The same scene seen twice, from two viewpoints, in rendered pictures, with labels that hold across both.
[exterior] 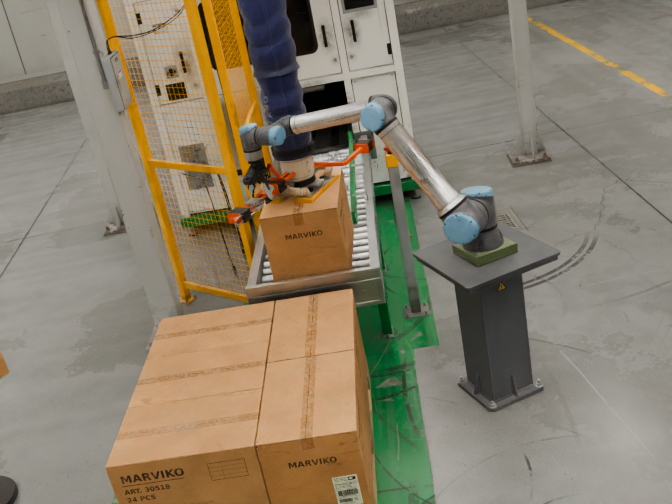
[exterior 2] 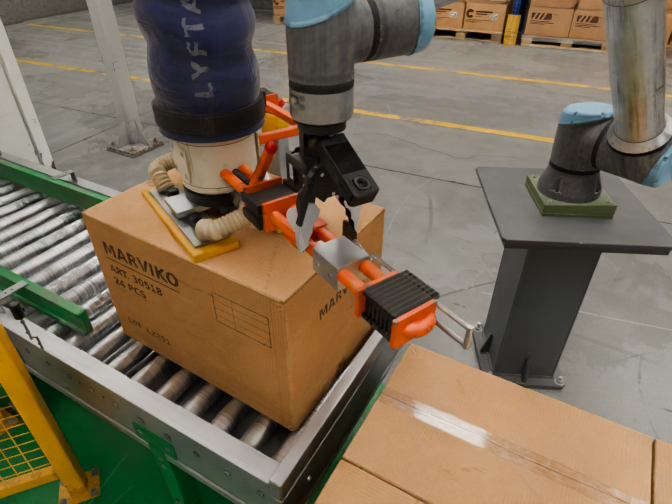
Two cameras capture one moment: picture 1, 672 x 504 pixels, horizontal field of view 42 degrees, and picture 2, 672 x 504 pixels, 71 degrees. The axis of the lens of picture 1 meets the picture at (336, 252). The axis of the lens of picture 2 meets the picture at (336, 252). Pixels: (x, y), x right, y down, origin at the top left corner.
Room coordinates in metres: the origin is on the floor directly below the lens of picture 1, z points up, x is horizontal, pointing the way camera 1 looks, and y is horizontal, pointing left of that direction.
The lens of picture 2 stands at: (3.75, 0.89, 1.52)
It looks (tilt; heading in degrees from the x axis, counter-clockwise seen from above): 35 degrees down; 295
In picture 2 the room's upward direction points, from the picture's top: straight up
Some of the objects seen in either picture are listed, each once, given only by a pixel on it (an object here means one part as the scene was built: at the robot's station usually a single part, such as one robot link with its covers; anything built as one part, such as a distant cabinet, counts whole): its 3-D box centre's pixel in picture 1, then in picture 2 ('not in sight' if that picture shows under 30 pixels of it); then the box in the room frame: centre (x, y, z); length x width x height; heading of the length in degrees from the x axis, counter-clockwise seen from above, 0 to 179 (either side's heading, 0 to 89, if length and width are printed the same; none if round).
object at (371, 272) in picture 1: (312, 281); (356, 372); (4.04, 0.15, 0.58); 0.70 x 0.03 x 0.06; 85
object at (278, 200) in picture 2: (274, 186); (273, 203); (4.18, 0.24, 1.08); 0.10 x 0.08 x 0.06; 60
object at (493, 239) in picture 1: (481, 233); (571, 175); (3.64, -0.67, 0.84); 0.19 x 0.19 x 0.10
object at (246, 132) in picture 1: (250, 137); (322, 36); (4.04, 0.29, 1.39); 0.10 x 0.09 x 0.12; 59
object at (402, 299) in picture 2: (238, 215); (394, 308); (3.88, 0.42, 1.08); 0.08 x 0.07 x 0.05; 150
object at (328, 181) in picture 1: (316, 186); not in sight; (4.35, 0.03, 0.97); 0.34 x 0.10 x 0.05; 150
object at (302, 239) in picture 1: (309, 225); (243, 276); (4.38, 0.11, 0.75); 0.60 x 0.40 x 0.40; 173
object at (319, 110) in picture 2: (253, 154); (319, 103); (4.05, 0.30, 1.30); 0.10 x 0.09 x 0.05; 60
